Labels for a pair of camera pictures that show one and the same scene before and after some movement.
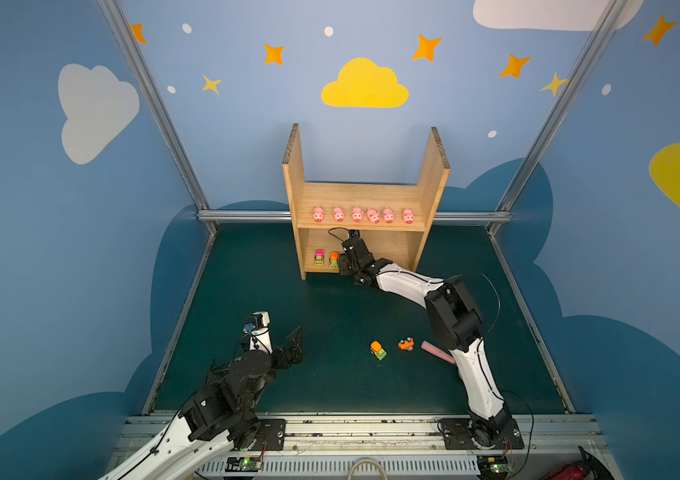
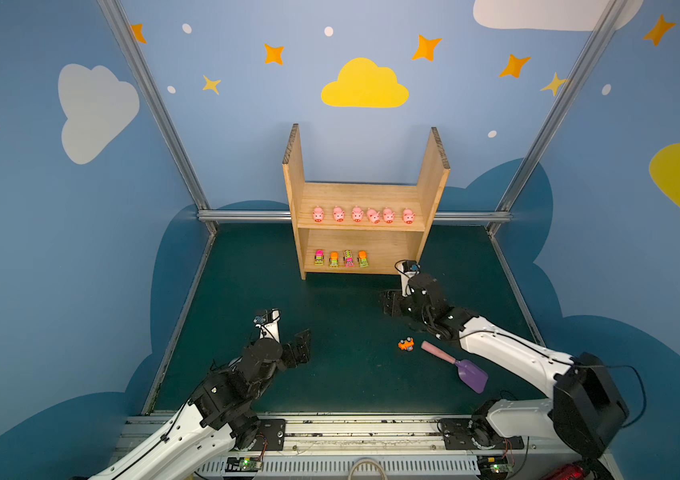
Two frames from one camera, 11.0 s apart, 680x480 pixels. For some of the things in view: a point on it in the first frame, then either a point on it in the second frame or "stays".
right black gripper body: (355, 257) -> (403, 301)
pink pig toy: (338, 214) stays
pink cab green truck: (319, 257) stays
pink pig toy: (408, 216) stays
